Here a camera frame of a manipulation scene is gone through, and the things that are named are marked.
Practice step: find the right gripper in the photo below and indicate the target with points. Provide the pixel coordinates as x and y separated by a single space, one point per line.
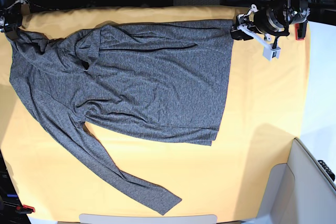
11 19

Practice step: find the red-black clamp right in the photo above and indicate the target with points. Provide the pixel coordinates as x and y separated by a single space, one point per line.
300 30

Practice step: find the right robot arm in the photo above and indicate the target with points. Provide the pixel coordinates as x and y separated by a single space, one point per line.
9 4

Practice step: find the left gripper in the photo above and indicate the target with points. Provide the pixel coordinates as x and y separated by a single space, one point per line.
268 20

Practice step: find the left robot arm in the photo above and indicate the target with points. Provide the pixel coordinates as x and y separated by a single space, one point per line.
297 10

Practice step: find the red-black clamp left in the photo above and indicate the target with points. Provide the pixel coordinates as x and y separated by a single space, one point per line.
23 209

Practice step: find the white plastic bin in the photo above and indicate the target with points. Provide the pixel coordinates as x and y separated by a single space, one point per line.
298 191

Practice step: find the red-black clamp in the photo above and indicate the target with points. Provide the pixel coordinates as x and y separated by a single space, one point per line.
23 209
300 30

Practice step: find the yellow table cloth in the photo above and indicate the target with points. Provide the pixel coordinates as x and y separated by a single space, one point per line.
263 114

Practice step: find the grey long-sleeve shirt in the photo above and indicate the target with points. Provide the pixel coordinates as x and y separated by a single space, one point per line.
164 82

